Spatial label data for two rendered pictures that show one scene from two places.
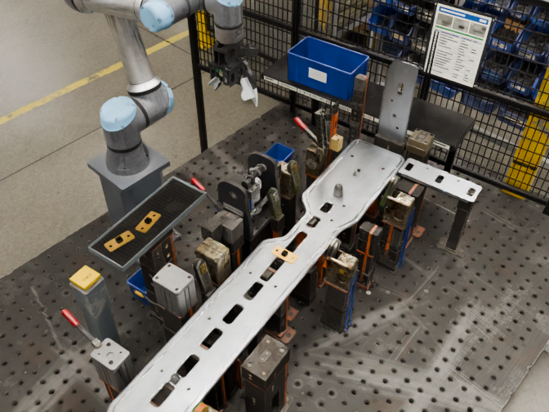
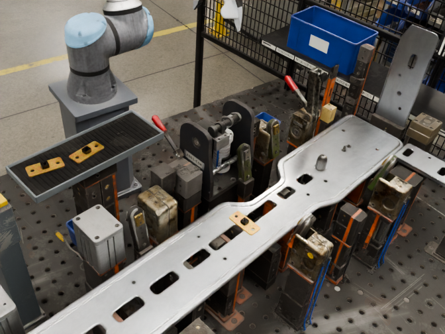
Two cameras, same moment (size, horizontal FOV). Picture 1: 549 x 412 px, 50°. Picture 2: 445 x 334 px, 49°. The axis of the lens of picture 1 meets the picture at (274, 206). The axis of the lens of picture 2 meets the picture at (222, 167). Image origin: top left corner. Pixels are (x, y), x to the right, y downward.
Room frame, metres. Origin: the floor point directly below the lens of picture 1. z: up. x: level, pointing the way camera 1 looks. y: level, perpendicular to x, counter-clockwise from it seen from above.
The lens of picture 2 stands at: (0.37, -0.07, 1.95)
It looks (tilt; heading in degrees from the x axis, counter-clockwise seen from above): 41 degrees down; 7
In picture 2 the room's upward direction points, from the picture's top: 6 degrees clockwise
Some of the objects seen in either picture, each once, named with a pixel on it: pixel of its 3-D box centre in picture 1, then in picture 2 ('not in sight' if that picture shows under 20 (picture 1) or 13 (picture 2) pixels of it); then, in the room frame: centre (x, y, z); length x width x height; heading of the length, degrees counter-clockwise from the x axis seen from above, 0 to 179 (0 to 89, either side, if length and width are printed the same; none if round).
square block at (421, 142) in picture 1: (413, 172); (409, 162); (1.78, -0.55, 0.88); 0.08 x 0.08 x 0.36; 56
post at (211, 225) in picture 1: (215, 264); (163, 221); (1.28, 0.20, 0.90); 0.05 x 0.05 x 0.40; 56
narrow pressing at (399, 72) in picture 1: (396, 102); (404, 77); (1.84, -0.45, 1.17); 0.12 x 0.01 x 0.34; 56
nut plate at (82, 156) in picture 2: (148, 221); (86, 150); (1.22, 0.38, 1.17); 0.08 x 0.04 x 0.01; 153
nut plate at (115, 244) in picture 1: (119, 239); (44, 165); (1.15, 0.45, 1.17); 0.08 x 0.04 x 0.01; 133
